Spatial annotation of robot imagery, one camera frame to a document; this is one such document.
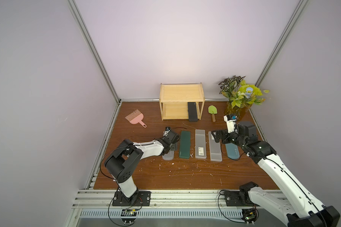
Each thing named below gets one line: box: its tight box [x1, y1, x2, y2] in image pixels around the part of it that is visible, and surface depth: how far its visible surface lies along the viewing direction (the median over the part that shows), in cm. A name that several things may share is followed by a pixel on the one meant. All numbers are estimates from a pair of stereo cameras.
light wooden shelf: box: [159, 82, 206, 121], surface depth 102 cm
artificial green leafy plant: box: [218, 75, 270, 109], surface depth 96 cm
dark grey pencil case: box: [187, 102, 198, 122], surface depth 108 cm
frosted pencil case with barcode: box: [195, 129, 207, 159], surface depth 94 cm
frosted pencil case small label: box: [208, 131, 223, 163], surface depth 89 cm
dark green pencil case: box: [179, 130, 191, 159], surface depth 92 cm
